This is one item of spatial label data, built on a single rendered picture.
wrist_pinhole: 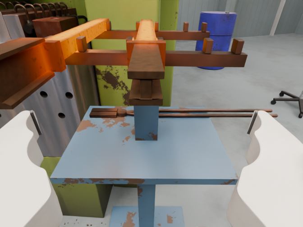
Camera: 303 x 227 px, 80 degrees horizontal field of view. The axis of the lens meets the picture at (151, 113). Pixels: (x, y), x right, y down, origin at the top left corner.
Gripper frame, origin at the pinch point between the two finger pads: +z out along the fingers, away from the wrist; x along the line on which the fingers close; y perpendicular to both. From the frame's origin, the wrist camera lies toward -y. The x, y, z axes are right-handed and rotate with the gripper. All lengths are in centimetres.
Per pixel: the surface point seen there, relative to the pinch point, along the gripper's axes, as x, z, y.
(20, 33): -39, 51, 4
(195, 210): 28, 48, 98
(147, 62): 0.1, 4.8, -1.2
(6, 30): -43, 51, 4
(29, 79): -12.0, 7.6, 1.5
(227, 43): 130, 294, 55
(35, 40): -11.5, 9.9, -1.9
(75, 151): -17.4, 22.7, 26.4
